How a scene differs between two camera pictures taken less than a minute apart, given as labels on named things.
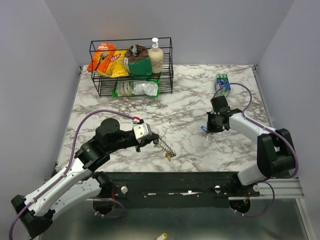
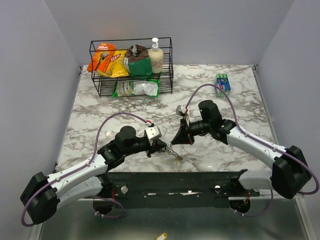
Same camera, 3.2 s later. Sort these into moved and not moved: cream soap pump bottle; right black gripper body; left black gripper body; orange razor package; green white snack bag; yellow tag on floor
Moved: left black gripper body; right black gripper body
Not moved: green white snack bag; orange razor package; cream soap pump bottle; yellow tag on floor
